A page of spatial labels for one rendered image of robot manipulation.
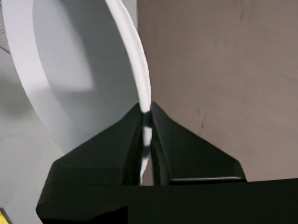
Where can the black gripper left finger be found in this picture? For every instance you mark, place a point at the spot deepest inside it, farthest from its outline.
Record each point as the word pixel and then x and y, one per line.
pixel 106 157

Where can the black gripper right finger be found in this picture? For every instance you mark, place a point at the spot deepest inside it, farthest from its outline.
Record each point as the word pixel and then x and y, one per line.
pixel 185 158

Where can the white round plate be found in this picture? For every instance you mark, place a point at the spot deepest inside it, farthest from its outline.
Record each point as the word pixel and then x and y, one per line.
pixel 74 67

